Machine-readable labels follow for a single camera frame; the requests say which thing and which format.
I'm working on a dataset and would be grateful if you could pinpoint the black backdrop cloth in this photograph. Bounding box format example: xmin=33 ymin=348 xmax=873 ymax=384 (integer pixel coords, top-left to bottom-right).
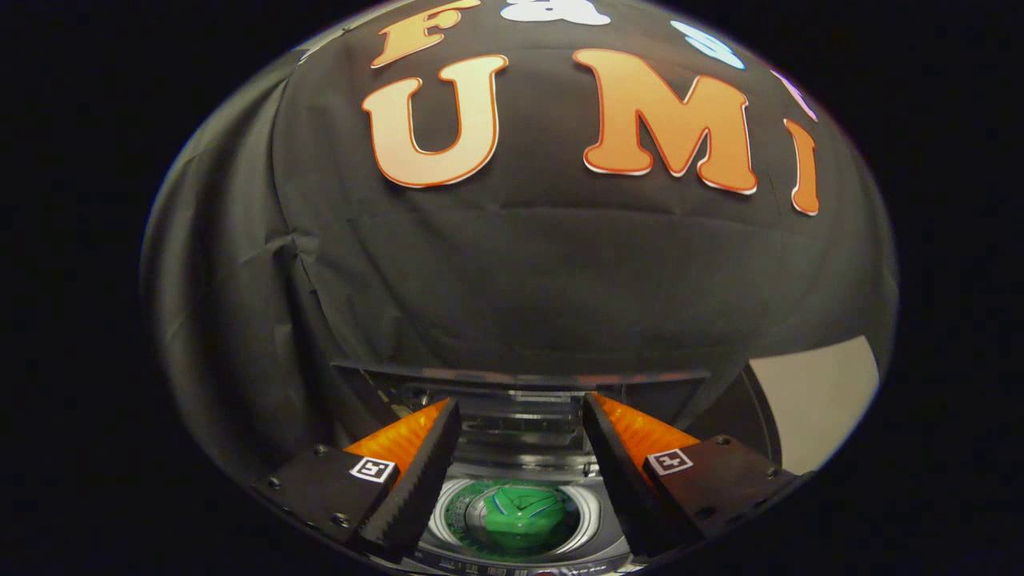
xmin=142 ymin=0 xmax=897 ymax=481

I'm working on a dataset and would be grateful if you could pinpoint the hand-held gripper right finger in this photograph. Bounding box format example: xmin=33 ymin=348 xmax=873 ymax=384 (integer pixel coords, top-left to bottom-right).
xmin=582 ymin=392 xmax=802 ymax=558

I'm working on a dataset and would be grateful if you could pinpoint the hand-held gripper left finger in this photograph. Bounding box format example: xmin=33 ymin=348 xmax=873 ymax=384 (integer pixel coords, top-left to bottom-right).
xmin=254 ymin=398 xmax=463 ymax=562

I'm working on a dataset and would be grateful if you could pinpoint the green polo shirt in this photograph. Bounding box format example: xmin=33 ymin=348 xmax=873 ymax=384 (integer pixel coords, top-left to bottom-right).
xmin=478 ymin=482 xmax=570 ymax=551

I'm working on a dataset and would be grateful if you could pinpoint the silver washing machine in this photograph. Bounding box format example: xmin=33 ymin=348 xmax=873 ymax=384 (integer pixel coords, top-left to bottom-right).
xmin=412 ymin=456 xmax=641 ymax=576

